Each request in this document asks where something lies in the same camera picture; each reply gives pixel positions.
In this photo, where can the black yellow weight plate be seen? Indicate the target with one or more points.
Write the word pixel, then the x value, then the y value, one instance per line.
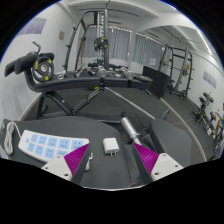
pixel 97 41
pixel 36 71

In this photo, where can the black box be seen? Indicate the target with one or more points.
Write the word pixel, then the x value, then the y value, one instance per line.
pixel 156 81

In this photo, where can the large purple wall poster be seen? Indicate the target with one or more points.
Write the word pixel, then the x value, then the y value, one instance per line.
pixel 33 26

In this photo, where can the small white charger block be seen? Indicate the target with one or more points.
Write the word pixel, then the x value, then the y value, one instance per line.
pixel 110 145

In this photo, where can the grey window curtain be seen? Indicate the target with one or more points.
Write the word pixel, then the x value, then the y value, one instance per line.
pixel 118 43
pixel 148 50

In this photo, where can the white power strip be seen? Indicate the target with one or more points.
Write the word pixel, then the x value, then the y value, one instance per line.
pixel 36 143

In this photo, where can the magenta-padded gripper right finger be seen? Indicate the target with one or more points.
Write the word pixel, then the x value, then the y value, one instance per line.
pixel 146 159

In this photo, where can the small purple wall poster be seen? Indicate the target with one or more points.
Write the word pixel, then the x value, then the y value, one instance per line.
pixel 210 79

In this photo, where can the silver barbell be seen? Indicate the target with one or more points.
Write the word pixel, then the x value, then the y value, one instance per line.
pixel 130 130

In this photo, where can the black weight bench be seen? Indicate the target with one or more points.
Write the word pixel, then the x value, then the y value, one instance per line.
pixel 83 81

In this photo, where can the person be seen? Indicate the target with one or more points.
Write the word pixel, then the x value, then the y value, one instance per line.
pixel 220 124

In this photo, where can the dumbbell rack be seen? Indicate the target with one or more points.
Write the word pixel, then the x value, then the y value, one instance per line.
pixel 205 106

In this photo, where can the brown wall panel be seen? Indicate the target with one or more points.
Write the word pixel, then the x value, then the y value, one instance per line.
pixel 61 35

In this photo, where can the black squat rack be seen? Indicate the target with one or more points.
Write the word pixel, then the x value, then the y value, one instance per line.
pixel 185 73

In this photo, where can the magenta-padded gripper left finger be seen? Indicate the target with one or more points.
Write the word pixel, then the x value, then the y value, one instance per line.
pixel 77 159

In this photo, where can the small white clip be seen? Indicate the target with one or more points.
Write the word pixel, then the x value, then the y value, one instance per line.
pixel 89 163

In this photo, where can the ceiling light strip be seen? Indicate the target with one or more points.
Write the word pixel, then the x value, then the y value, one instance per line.
pixel 204 42

